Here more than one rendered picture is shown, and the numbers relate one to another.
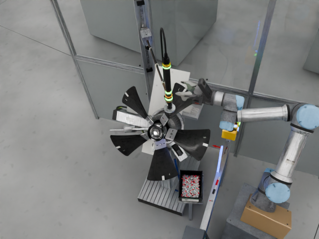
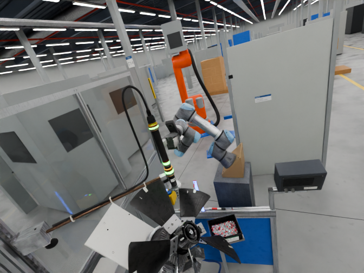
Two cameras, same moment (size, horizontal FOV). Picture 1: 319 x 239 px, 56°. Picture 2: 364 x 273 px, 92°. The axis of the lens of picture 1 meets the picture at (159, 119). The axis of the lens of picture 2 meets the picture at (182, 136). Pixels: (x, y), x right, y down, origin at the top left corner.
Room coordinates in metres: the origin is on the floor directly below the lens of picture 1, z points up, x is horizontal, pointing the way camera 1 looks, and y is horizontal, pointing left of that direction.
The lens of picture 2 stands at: (1.18, 0.69, 2.05)
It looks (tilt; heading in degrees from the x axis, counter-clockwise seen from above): 24 degrees down; 262
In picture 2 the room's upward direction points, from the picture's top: 16 degrees counter-clockwise
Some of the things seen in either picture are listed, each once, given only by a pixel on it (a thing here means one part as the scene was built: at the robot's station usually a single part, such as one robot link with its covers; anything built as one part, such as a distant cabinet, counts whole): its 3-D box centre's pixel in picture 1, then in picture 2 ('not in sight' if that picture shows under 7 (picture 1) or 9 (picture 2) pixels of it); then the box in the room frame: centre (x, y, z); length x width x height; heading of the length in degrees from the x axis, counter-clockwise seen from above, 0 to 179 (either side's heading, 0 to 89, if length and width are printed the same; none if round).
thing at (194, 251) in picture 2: (169, 153); (196, 254); (1.20, -0.04, 0.91); 0.12 x 0.08 x 0.12; 154
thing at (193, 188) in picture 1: (190, 187); (225, 230); (0.95, -0.17, 0.83); 0.19 x 0.14 x 0.04; 170
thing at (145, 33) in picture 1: (145, 36); (33, 238); (1.81, 0.03, 1.55); 0.10 x 0.07 x 0.08; 9
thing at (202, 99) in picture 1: (203, 96); (174, 138); (1.10, -0.26, 1.64); 0.12 x 0.08 x 0.09; 64
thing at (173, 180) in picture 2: (168, 85); (163, 154); (1.19, -0.07, 1.66); 0.04 x 0.04 x 0.46
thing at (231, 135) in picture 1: (230, 128); (166, 197); (1.30, -0.52, 1.02); 0.16 x 0.10 x 0.11; 154
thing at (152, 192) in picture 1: (170, 179); not in sight; (1.43, -0.04, 0.04); 0.62 x 0.46 x 0.08; 154
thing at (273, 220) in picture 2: not in sight; (274, 246); (0.55, -0.16, 0.39); 0.04 x 0.04 x 0.78; 64
